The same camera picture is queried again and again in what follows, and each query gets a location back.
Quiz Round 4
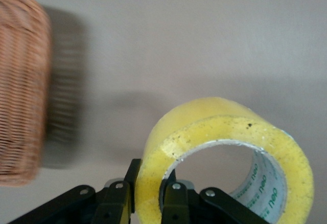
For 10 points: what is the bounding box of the brown table cover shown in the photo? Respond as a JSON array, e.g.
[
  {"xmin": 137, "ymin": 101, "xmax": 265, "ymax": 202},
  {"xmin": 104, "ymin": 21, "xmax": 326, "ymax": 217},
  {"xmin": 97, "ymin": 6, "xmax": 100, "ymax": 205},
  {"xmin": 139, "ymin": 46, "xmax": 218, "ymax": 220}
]
[{"xmin": 0, "ymin": 0, "xmax": 327, "ymax": 224}]

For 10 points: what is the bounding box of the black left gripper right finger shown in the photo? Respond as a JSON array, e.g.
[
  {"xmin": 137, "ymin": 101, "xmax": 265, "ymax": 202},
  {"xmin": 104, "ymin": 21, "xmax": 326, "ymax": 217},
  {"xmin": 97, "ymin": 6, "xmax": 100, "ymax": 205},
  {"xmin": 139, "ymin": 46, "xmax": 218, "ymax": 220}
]
[{"xmin": 160, "ymin": 168, "xmax": 269, "ymax": 224}]

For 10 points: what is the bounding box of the brown wicker basket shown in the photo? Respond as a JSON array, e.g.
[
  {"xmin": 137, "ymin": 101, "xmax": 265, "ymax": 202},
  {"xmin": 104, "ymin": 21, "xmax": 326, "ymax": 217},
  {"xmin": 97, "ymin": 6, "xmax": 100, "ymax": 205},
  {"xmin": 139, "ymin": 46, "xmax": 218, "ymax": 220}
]
[{"xmin": 0, "ymin": 0, "xmax": 53, "ymax": 187}]

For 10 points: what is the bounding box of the yellow packing tape roll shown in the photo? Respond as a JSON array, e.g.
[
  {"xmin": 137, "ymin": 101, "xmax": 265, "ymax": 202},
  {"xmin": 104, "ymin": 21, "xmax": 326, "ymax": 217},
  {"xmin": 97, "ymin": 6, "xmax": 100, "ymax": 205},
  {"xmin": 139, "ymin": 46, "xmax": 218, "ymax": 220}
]
[{"xmin": 134, "ymin": 96, "xmax": 314, "ymax": 224}]

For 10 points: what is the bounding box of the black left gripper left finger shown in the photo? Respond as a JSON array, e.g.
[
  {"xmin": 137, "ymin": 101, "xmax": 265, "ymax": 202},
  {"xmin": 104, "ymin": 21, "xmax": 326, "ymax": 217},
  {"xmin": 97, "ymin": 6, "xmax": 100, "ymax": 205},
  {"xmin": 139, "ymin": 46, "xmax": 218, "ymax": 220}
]
[{"xmin": 10, "ymin": 158, "xmax": 142, "ymax": 224}]

